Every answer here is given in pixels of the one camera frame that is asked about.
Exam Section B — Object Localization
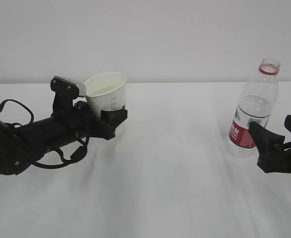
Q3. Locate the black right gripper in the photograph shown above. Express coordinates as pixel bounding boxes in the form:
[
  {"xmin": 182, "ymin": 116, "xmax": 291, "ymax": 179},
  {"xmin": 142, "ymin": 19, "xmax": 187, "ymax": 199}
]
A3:
[{"xmin": 248, "ymin": 115, "xmax": 291, "ymax": 174}]

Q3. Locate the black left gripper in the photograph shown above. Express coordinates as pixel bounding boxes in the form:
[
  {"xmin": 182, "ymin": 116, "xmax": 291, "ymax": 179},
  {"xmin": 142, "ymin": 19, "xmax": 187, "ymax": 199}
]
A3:
[{"xmin": 74, "ymin": 101, "xmax": 128, "ymax": 139}]

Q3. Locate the clear plastic water bottle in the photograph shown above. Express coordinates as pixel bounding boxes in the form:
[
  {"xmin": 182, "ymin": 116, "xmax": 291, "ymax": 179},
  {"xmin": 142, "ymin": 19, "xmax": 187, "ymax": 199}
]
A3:
[{"xmin": 226, "ymin": 59, "xmax": 281, "ymax": 158}]

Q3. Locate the white paper coffee cup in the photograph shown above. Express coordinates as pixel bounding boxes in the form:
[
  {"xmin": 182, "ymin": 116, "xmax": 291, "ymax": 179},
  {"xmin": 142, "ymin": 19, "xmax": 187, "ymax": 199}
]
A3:
[{"xmin": 84, "ymin": 72, "xmax": 127, "ymax": 118}]

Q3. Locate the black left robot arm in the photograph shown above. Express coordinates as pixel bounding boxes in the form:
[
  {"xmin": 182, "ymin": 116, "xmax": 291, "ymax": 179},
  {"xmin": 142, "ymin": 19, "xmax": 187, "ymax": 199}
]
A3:
[{"xmin": 0, "ymin": 100, "xmax": 128, "ymax": 176}]

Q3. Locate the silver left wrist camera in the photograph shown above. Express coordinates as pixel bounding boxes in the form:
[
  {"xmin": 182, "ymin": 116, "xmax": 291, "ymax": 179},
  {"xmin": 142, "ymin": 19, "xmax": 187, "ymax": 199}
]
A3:
[{"xmin": 51, "ymin": 76, "xmax": 86, "ymax": 100}]

